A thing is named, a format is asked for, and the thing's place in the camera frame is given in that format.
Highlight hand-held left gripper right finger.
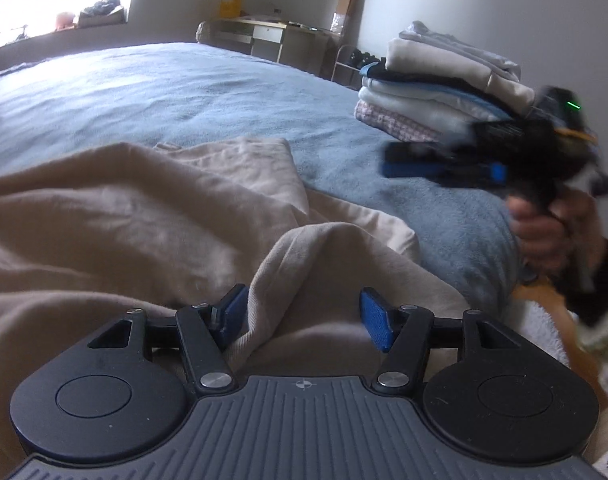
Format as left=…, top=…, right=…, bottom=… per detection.
left=360, top=287, right=525, bottom=395

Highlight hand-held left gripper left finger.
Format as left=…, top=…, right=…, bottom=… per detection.
left=86, top=284, right=249, bottom=395

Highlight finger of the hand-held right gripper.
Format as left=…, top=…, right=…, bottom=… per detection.
left=434, top=159, right=509, bottom=190
left=381, top=141, right=457, bottom=181

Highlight beige pants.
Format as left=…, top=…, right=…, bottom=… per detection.
left=0, top=137, right=472, bottom=466

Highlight stack of folded clothes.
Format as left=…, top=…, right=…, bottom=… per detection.
left=354, top=20, right=540, bottom=143

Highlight person's right hand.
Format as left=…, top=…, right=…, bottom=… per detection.
left=506, top=191, right=605, bottom=281

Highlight metal shoe rack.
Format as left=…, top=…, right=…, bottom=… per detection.
left=331, top=44, right=385, bottom=88

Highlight white floor mat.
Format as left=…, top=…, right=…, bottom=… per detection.
left=521, top=300, right=572, bottom=366

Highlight light wooden desk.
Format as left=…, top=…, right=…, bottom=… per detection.
left=211, top=15, right=335, bottom=78

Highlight cardboard box with shoes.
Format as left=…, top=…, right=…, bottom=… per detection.
left=76, top=0, right=127, bottom=28

